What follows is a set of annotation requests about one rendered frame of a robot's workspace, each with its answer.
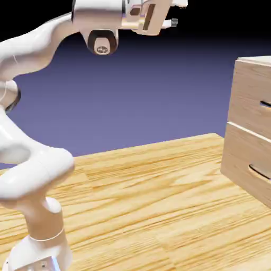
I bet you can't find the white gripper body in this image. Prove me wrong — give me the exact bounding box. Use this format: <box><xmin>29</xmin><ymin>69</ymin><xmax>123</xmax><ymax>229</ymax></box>
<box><xmin>132</xmin><ymin>0</ymin><xmax>173</xmax><ymax>36</ymax></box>

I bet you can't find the light wood cabinet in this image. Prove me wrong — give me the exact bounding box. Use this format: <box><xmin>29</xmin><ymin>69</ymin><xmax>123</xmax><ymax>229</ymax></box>
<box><xmin>220</xmin><ymin>55</ymin><xmax>271</xmax><ymax>209</ymax></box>

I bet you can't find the light wood drawer front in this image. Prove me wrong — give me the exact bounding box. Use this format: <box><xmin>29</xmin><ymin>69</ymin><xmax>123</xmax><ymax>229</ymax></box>
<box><xmin>220</xmin><ymin>122</ymin><xmax>271</xmax><ymax>209</ymax></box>
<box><xmin>228</xmin><ymin>60</ymin><xmax>271</xmax><ymax>141</ymax></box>

